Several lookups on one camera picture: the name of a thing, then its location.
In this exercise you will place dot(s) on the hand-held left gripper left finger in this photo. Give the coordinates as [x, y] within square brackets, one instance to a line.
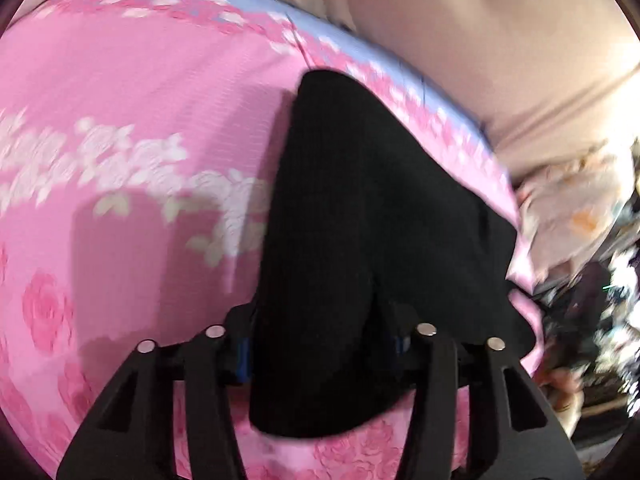
[243, 360]

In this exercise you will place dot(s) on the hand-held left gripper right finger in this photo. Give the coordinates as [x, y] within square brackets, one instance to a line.
[400, 345]

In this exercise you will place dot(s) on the black pants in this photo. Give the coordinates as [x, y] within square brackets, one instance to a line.
[370, 240]

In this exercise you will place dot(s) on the dark patterned cloth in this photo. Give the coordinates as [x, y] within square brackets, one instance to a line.
[590, 325]

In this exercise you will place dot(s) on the pink rose print bedsheet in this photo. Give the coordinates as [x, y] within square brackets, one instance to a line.
[150, 160]

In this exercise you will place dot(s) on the pale floral cloth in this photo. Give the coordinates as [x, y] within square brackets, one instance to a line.
[575, 205]

